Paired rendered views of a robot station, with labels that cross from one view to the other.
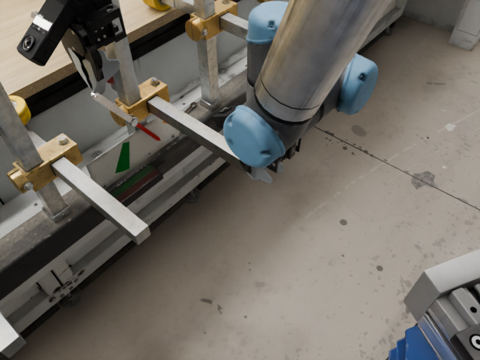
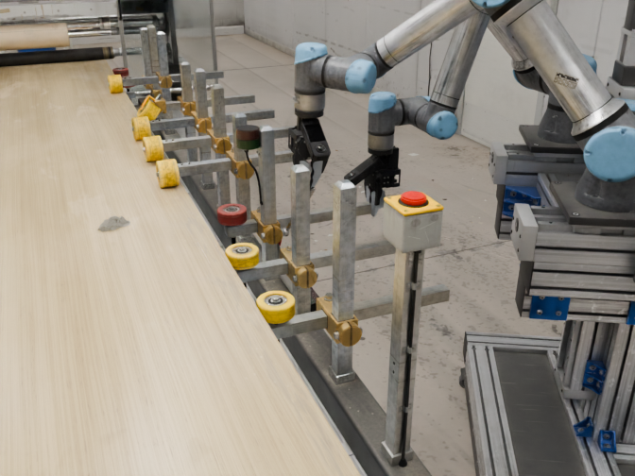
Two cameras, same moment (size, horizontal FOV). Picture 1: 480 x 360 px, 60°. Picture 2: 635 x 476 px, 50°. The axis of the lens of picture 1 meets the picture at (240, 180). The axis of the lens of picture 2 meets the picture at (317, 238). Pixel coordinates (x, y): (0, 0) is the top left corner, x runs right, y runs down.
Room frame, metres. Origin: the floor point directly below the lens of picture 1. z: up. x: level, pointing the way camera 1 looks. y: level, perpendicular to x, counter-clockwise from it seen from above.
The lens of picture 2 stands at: (-0.16, 1.68, 1.63)
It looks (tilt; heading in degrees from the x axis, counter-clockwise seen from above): 26 degrees down; 298
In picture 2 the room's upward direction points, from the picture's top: straight up
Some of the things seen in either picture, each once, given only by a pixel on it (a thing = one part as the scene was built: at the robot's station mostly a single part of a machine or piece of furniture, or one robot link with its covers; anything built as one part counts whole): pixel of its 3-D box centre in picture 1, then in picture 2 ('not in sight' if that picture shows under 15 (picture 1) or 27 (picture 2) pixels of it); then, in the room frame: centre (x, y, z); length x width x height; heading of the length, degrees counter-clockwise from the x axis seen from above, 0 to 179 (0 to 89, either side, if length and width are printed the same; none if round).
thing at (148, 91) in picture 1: (138, 102); (266, 227); (0.76, 0.23, 0.85); 0.13 x 0.06 x 0.05; 139
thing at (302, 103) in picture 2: not in sight; (308, 100); (0.61, 0.25, 1.22); 0.08 x 0.08 x 0.05
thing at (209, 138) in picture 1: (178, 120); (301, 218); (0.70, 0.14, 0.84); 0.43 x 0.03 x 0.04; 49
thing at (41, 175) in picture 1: (45, 164); (298, 266); (0.57, 0.39, 0.84); 0.13 x 0.06 x 0.05; 139
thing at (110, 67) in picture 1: (106, 71); (312, 170); (0.61, 0.23, 1.03); 0.06 x 0.03 x 0.09; 139
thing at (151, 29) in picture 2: not in sight; (156, 76); (2.07, -0.89, 0.92); 0.03 x 0.03 x 0.48; 49
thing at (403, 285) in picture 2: not in sight; (403, 358); (0.16, 0.74, 0.93); 0.05 x 0.04 x 0.45; 139
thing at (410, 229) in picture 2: not in sight; (411, 224); (0.16, 0.74, 1.18); 0.07 x 0.07 x 0.08; 49
